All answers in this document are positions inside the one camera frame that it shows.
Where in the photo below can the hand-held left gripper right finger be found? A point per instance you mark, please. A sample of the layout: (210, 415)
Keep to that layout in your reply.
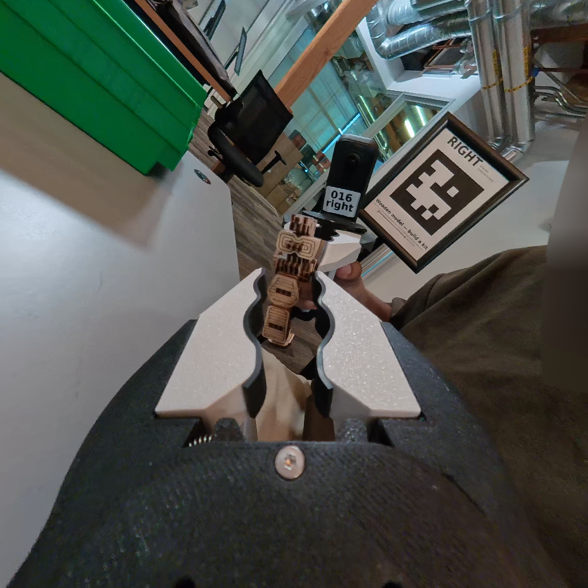
(367, 367)

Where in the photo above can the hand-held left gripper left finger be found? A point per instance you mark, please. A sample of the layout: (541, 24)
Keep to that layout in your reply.
(211, 363)

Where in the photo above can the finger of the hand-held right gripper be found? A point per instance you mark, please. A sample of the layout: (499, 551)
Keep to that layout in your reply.
(342, 252)

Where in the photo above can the wooden model figure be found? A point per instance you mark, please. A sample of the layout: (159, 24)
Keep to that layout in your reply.
(282, 294)

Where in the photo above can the grey desk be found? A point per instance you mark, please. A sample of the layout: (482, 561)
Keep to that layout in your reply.
(92, 298)

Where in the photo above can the round desk grommet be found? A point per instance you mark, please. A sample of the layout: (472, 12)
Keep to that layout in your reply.
(202, 176)

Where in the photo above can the person's right hand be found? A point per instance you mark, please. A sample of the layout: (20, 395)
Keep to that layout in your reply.
(363, 287)

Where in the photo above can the stacked cardboard boxes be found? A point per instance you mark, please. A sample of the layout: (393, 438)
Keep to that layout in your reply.
(285, 151)

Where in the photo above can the pale cloth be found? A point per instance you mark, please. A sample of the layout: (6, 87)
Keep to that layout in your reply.
(280, 395)

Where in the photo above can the framed marker sign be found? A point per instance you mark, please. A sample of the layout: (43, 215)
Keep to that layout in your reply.
(436, 193)

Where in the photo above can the black office chair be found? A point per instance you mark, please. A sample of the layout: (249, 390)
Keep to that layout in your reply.
(257, 115)

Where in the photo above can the wooden ceiling beam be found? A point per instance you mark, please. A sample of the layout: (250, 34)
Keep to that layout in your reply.
(321, 50)

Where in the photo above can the silver ventilation pipes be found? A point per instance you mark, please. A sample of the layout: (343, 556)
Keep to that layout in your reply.
(505, 69)

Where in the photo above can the green plastic bin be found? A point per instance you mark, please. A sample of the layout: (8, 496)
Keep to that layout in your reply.
(92, 78)

